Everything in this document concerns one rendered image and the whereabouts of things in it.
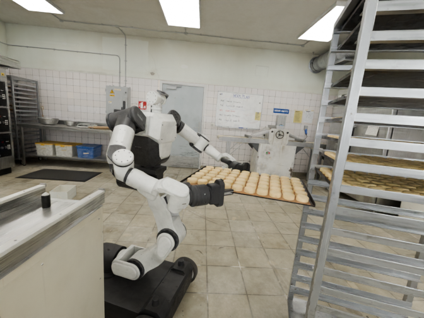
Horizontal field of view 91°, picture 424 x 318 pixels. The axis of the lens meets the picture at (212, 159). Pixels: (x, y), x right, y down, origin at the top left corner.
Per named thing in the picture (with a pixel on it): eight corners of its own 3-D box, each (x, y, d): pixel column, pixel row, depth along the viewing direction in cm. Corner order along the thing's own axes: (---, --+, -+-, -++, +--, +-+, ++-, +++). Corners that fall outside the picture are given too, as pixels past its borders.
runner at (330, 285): (292, 279, 132) (293, 276, 132) (291, 276, 135) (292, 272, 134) (414, 312, 116) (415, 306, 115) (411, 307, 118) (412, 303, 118)
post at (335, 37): (287, 303, 138) (335, 21, 107) (286, 299, 141) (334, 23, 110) (292, 304, 138) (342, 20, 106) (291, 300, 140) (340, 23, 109)
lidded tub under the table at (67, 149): (53, 156, 451) (52, 144, 447) (67, 153, 497) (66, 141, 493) (71, 157, 454) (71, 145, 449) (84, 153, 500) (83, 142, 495)
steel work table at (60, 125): (19, 165, 440) (15, 118, 422) (45, 159, 511) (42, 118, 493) (111, 171, 451) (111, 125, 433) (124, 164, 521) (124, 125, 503)
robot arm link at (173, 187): (186, 198, 76) (153, 183, 76) (180, 211, 82) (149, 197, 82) (192, 186, 82) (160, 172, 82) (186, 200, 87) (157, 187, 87)
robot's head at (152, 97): (146, 107, 115) (146, 90, 113) (155, 108, 125) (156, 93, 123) (156, 108, 113) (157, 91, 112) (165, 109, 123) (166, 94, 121)
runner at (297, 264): (294, 267, 130) (294, 263, 130) (293, 264, 133) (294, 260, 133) (418, 298, 114) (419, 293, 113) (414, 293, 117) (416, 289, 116)
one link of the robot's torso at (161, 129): (103, 165, 115) (103, 98, 108) (141, 156, 147) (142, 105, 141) (151, 173, 108) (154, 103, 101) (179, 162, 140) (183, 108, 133)
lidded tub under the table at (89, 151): (75, 157, 453) (74, 146, 449) (86, 154, 499) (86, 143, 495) (93, 158, 457) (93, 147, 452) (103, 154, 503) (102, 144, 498)
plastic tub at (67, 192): (67, 202, 285) (67, 192, 282) (49, 203, 280) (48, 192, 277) (77, 195, 314) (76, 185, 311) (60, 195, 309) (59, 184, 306)
